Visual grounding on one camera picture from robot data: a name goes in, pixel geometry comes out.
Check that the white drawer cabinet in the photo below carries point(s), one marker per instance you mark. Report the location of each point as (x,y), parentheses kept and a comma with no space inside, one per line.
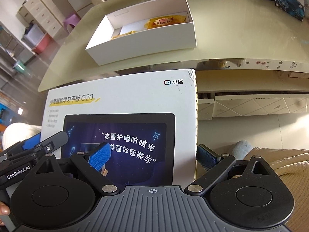
(41,12)

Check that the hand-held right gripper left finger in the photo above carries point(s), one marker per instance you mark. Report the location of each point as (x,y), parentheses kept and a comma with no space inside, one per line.
(99,158)

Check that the cream knit clothing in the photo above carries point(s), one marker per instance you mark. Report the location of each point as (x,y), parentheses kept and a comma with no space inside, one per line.
(294,186)

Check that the white quilted drawer front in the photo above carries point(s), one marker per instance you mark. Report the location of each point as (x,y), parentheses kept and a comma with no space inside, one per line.
(253,106)

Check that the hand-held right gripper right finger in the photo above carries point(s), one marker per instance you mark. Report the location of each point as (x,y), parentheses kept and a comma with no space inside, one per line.
(207,158)

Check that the dark blue tissue box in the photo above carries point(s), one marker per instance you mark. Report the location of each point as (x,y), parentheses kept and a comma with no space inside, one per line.
(289,3)

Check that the pink storage bin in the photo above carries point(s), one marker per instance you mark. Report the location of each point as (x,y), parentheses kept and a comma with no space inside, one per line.
(43,44)

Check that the clear storage bin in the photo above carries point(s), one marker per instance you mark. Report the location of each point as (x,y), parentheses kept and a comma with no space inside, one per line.
(32,35)

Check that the person's left hand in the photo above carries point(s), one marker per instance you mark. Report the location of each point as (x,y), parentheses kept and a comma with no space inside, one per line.
(4,209)

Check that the yellow snack packet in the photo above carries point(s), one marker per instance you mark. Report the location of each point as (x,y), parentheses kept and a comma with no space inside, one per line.
(124,35)
(164,21)

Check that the white cardboard box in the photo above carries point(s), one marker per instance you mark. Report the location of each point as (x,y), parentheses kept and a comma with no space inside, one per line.
(144,44)

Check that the purple plastic stool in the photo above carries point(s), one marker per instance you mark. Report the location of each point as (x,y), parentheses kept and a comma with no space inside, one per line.
(71,23)

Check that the grey-blue cloth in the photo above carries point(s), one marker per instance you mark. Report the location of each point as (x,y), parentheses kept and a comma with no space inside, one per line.
(239,149)

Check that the white box lid tablet print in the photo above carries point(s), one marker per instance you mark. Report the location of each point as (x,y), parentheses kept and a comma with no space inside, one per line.
(120,101)

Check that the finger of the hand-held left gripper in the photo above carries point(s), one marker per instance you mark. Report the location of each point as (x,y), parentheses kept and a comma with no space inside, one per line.
(31,141)
(53,140)

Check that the cream glass-topped desk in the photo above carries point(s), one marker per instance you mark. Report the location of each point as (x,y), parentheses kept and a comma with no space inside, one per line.
(241,29)

